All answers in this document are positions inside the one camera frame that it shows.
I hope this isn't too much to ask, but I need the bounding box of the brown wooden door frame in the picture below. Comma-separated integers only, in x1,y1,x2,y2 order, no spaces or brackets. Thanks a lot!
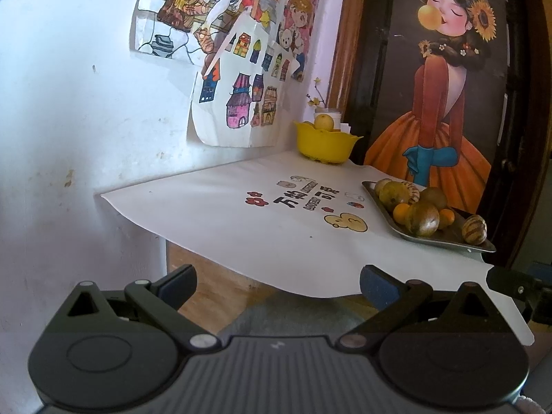
328,0,367,115

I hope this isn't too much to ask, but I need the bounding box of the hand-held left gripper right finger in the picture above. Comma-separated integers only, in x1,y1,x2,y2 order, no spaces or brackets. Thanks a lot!
336,265,505,353

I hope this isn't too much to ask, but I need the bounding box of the wall poster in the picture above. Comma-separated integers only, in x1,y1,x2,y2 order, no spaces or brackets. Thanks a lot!
345,0,524,216

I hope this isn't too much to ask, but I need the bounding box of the dark brown wooden frame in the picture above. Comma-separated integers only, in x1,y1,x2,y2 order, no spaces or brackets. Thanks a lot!
479,0,552,268

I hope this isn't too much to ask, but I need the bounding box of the yellow flower sprig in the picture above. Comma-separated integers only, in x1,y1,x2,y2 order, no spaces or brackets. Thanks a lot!
306,77,326,108

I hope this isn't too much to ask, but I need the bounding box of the metal tray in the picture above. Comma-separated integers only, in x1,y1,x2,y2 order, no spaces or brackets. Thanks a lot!
361,180,497,254

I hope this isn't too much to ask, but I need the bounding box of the brown mango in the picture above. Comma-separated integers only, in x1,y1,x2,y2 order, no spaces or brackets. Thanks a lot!
404,202,441,238

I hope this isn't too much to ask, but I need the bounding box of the yellow plastic bowl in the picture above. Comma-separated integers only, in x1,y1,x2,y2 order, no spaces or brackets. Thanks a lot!
293,121,364,165

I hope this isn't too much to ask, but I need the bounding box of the white braided cable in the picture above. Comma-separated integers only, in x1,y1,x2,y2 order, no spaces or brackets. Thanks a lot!
515,394,545,414

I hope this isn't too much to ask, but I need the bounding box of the coloured girl drawing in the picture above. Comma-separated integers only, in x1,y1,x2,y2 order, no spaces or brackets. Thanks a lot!
129,0,285,67

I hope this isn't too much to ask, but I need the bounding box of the white printed table mat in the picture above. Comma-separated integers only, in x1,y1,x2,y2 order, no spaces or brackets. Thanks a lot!
100,151,535,348

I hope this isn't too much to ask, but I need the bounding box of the coloured houses drawing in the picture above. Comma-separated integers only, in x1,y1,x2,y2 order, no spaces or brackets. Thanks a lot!
186,13,307,148

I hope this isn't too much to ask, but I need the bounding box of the yellow green mango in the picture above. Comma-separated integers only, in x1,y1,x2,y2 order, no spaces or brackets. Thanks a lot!
378,181,411,210

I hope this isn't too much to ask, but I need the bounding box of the striped pepino melon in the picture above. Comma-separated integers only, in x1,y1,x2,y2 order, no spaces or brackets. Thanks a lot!
461,216,488,244
399,181,421,205

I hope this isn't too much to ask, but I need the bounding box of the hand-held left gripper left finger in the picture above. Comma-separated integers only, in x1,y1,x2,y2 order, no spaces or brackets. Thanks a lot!
52,264,222,355

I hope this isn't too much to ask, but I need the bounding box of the white jar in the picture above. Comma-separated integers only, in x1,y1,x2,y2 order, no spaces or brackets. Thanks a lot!
315,107,342,124

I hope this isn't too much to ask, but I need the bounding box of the olive green mango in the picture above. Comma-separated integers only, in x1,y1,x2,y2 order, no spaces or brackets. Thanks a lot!
419,187,449,212

